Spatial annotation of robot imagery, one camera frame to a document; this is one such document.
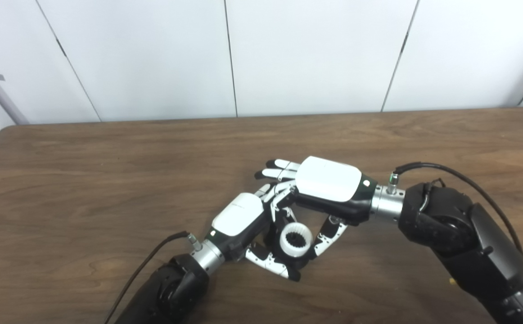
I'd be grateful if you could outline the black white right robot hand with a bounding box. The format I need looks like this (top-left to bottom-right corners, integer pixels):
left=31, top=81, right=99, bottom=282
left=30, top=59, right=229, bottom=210
left=255, top=156, right=378, bottom=259

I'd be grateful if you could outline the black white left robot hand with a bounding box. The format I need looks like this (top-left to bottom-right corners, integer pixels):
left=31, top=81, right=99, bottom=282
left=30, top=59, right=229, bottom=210
left=205, top=182, right=302, bottom=282

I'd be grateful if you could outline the round black part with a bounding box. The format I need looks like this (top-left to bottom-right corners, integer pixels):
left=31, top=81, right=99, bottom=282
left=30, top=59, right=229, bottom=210
left=266, top=220, right=316, bottom=270

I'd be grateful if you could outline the white ring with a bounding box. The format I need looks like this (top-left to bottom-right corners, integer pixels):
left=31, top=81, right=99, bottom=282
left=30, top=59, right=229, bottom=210
left=279, top=223, right=312, bottom=258

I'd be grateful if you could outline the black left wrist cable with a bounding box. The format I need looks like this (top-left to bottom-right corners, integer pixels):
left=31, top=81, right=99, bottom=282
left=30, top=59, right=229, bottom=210
left=104, top=231, right=203, bottom=324

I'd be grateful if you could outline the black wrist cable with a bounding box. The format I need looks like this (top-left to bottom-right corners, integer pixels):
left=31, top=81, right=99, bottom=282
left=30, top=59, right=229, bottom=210
left=104, top=231, right=203, bottom=324
left=390, top=162, right=523, bottom=293

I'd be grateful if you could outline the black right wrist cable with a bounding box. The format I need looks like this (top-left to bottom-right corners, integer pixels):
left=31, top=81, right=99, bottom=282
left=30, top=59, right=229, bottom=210
left=390, top=162, right=523, bottom=293

